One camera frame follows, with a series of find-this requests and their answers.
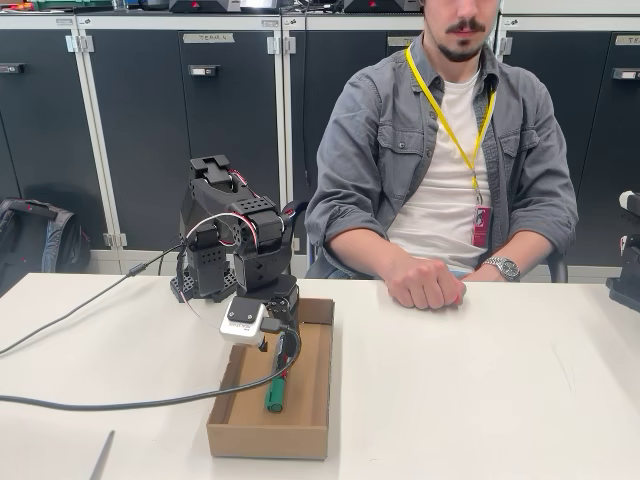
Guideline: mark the green marker with red label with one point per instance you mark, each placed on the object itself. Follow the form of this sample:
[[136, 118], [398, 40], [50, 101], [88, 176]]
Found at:
[[276, 397]]

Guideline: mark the person's right forearm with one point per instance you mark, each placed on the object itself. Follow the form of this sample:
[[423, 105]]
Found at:
[[365, 250]]

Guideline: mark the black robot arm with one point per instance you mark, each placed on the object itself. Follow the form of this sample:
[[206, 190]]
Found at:
[[250, 220]]

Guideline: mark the black second robot arm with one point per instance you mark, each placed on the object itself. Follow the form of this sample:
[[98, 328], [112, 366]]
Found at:
[[627, 295]]

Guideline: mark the person's left forearm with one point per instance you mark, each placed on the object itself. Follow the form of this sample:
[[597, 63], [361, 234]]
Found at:
[[520, 255]]

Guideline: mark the person's right hand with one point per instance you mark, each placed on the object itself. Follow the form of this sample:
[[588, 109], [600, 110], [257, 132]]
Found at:
[[425, 285]]

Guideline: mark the brown cardboard box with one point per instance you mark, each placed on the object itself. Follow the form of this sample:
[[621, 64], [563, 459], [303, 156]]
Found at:
[[280, 440]]

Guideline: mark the grey metal hinge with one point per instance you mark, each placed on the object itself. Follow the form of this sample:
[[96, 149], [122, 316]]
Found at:
[[80, 43], [505, 46], [281, 45], [116, 240]]

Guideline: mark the man in grey jacket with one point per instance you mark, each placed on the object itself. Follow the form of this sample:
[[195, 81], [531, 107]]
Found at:
[[380, 150]]

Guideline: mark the grey flat slab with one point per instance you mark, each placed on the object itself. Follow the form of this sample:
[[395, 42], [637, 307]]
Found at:
[[102, 457]]

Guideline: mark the red badge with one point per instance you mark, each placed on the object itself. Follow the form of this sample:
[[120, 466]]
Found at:
[[482, 227]]

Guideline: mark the silver wristwatch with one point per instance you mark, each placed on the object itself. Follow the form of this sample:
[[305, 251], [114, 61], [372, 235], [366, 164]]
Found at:
[[507, 269]]

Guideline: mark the black and grey backpack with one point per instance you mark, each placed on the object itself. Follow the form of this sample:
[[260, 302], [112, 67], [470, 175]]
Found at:
[[50, 240]]

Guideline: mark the black office chair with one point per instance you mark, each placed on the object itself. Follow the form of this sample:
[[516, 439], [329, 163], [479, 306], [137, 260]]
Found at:
[[559, 270]]

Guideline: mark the grey tape team label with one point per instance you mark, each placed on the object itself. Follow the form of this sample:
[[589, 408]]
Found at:
[[209, 38], [628, 40], [400, 42]]

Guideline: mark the black device with red triangle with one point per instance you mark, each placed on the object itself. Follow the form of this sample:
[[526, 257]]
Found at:
[[380, 6], [205, 6]]

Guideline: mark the clear glass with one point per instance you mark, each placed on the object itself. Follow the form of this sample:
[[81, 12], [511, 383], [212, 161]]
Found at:
[[120, 4]]

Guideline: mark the green case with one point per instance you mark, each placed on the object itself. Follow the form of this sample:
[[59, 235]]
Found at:
[[70, 4]]

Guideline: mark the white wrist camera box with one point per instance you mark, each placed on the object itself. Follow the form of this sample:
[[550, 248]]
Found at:
[[243, 322]]

